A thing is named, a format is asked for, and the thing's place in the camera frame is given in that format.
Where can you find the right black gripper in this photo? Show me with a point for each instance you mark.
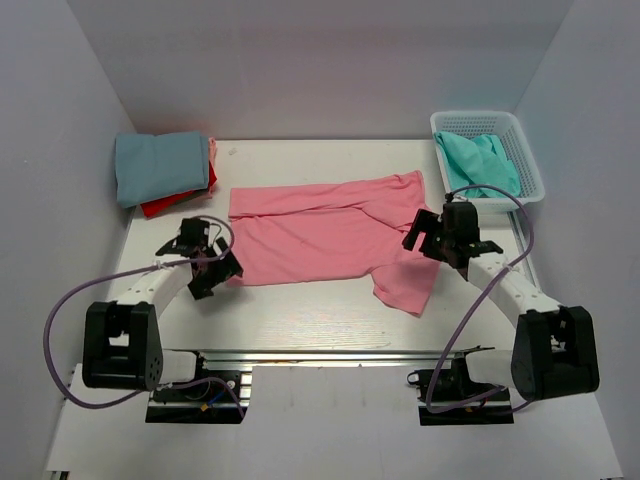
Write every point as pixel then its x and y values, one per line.
pixel 431 239

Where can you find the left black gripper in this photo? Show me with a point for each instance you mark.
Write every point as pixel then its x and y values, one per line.
pixel 211 272

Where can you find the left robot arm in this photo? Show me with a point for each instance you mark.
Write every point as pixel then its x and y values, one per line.
pixel 122 341

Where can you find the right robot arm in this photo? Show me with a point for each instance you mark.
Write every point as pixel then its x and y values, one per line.
pixel 554 353

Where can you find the folded red t shirt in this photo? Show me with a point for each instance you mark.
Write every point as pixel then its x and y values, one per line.
pixel 154 208

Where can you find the teal t shirt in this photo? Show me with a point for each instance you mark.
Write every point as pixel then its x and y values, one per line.
pixel 479 160

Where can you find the white plastic basket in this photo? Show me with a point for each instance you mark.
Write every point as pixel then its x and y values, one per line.
pixel 470 124

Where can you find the folded blue-grey t shirt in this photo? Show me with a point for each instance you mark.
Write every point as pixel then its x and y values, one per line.
pixel 151 167

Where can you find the folded light pink t shirt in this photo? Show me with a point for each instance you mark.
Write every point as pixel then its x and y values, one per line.
pixel 212 148

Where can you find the aluminium table rail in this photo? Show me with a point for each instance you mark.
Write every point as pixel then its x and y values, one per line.
pixel 243 359

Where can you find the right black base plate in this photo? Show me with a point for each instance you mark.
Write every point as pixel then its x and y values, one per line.
pixel 450 400

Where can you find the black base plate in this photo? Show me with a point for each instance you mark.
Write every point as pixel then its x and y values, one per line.
pixel 219 395
pixel 450 400

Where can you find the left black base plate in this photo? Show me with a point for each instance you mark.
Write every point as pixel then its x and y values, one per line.
pixel 219 395

